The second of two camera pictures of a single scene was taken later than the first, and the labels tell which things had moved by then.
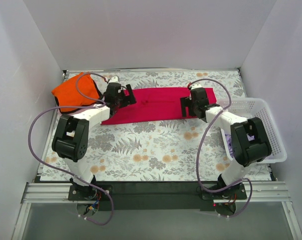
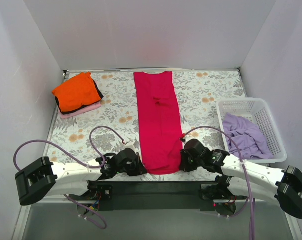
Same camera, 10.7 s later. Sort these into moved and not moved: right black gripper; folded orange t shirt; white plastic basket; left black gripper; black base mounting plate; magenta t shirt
Moved: right black gripper; magenta t shirt; left black gripper
Not moved: black base mounting plate; folded orange t shirt; white plastic basket
